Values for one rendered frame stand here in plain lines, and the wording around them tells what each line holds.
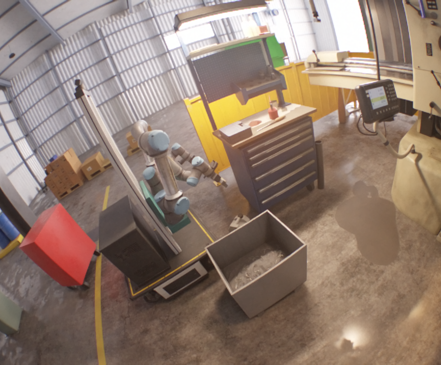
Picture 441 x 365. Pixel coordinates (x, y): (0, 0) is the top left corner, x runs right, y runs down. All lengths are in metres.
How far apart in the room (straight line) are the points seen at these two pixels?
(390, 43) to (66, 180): 7.70
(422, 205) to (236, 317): 1.88
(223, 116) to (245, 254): 1.77
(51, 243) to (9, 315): 2.06
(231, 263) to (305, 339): 0.82
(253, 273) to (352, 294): 0.80
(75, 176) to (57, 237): 4.36
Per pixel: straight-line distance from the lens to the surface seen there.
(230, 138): 1.58
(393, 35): 2.41
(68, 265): 2.71
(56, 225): 2.71
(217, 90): 1.99
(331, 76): 2.43
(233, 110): 2.78
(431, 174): 1.96
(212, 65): 1.98
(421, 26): 1.65
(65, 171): 6.91
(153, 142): 1.09
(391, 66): 2.11
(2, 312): 4.17
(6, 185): 3.66
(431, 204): 2.11
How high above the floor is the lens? 1.59
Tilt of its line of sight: 32 degrees down
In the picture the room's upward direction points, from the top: 22 degrees counter-clockwise
